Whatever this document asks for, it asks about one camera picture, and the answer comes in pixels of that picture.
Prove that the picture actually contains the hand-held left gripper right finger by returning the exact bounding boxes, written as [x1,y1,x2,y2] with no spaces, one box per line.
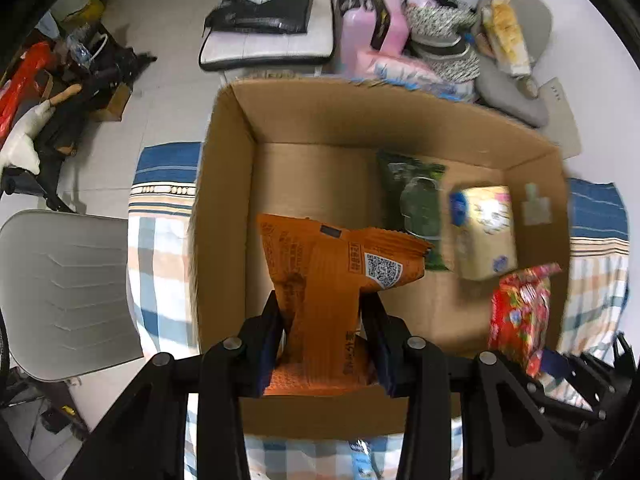
[360,295,572,480]

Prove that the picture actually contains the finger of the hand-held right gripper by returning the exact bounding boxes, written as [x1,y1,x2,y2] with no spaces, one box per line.
[570,331,639,397]
[520,349,617,423]

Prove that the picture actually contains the orange snack packet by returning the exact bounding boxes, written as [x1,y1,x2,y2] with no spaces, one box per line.
[256,213,434,397]

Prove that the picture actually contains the pink and white packet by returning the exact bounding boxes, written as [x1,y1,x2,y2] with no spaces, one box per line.
[357,50,447,87]

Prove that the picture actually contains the grey plastic chair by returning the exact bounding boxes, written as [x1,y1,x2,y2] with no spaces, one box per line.
[0,209,146,384]

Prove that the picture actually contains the red plastic bag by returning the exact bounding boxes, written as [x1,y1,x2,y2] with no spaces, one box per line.
[0,42,54,137]

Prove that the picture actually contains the large cardboard box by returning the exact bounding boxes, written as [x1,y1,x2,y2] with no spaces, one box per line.
[187,78,574,439]

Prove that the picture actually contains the blue packet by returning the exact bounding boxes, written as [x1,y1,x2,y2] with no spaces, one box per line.
[347,439,382,480]

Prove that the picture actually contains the grey flat board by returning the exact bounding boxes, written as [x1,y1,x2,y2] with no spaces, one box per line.
[537,77,584,159]

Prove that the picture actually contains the yellow tissue pack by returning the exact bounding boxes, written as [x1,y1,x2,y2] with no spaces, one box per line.
[448,185,519,282]

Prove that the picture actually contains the green snack packet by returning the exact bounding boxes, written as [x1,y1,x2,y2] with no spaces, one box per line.
[377,151,452,273]

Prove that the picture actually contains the yellow snack packet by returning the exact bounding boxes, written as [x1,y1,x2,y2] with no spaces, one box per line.
[481,0,532,77]

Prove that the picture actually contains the white cushioned chair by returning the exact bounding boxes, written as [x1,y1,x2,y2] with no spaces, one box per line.
[198,0,337,73]

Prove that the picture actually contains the black and white patterned bag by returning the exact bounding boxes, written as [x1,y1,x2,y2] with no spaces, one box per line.
[401,0,482,83]

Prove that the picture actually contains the red snack packet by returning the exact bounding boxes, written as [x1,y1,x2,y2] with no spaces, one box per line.
[487,262,564,379]

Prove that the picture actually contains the white plush goose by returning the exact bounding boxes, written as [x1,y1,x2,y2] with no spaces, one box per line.
[0,85,84,172]

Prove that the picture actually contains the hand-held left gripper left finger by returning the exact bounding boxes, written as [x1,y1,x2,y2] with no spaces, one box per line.
[65,290,287,480]

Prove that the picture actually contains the plaid bed sheet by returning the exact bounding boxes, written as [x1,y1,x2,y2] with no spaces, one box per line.
[127,142,632,480]

